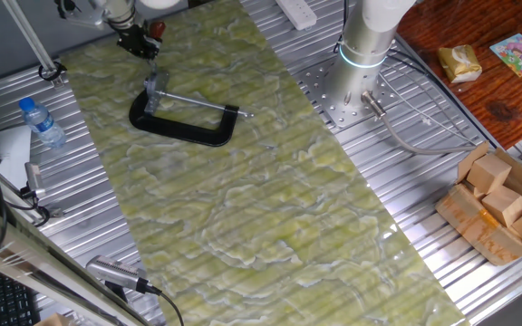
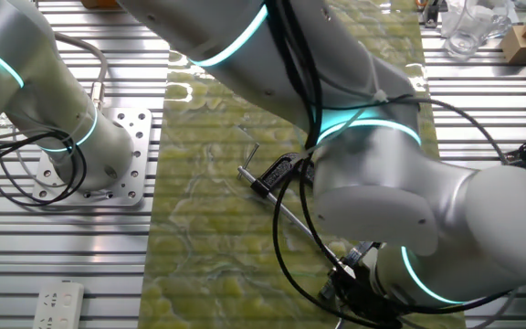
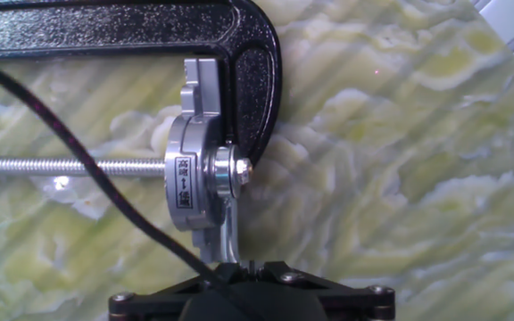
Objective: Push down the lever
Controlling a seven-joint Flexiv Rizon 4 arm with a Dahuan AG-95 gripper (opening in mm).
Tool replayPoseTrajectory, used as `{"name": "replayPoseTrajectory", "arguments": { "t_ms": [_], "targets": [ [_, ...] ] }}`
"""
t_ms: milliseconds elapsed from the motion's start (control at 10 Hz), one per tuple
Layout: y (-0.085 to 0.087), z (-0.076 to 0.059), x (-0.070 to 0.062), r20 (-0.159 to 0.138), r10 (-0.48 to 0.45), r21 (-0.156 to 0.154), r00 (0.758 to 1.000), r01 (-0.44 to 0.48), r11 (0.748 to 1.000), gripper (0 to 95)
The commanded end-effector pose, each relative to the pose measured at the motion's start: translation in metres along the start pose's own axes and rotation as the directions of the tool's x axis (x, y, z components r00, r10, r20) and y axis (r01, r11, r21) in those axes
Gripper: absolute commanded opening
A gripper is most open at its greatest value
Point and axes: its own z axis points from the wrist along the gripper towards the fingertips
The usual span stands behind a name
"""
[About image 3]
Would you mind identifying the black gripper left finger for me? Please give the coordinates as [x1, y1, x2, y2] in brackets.
[108, 260, 253, 321]

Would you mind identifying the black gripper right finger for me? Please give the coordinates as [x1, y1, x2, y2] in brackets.
[251, 260, 395, 321]

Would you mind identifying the silver metal lever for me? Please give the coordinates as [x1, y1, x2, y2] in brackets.
[193, 195, 242, 265]

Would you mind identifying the green marble pattern mat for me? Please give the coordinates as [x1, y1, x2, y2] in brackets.
[0, 0, 514, 321]

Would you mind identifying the black metal C-clamp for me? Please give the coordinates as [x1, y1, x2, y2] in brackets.
[0, 157, 167, 178]

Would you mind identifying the black braided cable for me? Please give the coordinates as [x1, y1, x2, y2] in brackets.
[0, 56, 227, 291]

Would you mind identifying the black cast C-clamp frame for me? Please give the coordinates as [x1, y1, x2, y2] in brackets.
[0, 0, 284, 169]

